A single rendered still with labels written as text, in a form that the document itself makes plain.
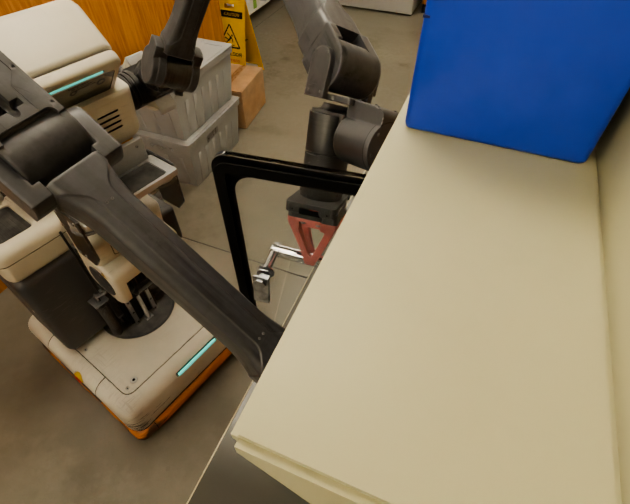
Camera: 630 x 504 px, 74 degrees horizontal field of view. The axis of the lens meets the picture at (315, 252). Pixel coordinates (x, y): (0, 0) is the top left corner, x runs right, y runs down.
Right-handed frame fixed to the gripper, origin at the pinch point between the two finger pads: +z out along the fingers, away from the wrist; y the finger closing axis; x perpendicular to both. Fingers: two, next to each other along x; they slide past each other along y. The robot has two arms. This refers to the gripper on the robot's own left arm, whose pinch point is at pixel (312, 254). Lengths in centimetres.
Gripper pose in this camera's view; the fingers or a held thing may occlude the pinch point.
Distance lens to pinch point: 59.4
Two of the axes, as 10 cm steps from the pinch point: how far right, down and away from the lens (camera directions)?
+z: -1.3, 9.0, 4.1
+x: -9.6, -2.2, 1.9
